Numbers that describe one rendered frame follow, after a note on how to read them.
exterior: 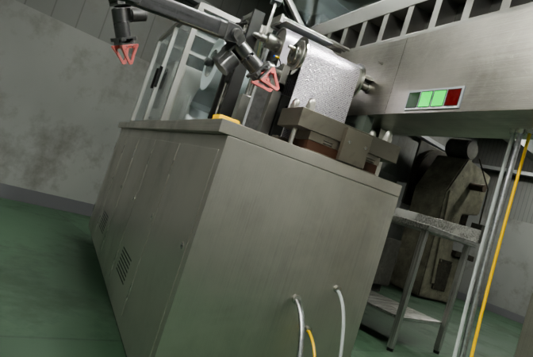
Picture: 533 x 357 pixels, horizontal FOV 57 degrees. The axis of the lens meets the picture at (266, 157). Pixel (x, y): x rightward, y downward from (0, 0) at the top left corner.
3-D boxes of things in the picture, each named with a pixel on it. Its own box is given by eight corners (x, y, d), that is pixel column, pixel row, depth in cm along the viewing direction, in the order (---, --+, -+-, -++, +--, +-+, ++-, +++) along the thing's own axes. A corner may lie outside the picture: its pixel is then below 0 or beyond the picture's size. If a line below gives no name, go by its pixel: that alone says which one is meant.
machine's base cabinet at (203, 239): (82, 237, 363) (120, 128, 369) (165, 257, 388) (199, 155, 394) (124, 437, 131) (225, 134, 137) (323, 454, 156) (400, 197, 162)
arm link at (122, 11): (108, 6, 181) (113, 5, 177) (125, 5, 185) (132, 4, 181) (111, 25, 183) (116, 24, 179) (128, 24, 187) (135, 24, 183)
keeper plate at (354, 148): (335, 159, 158) (345, 127, 159) (359, 168, 162) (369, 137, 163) (339, 159, 156) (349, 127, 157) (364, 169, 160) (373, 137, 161)
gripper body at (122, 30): (126, 42, 190) (123, 22, 188) (138, 41, 182) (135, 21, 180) (110, 44, 186) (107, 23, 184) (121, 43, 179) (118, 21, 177)
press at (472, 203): (413, 286, 812) (454, 150, 828) (475, 312, 730) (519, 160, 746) (369, 278, 730) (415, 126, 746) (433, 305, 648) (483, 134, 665)
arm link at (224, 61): (239, 25, 156) (224, 23, 162) (213, 49, 153) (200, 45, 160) (256, 55, 163) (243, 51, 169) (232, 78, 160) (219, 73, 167)
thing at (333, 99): (285, 114, 173) (301, 65, 174) (339, 136, 182) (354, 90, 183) (285, 114, 172) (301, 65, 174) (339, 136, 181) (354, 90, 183)
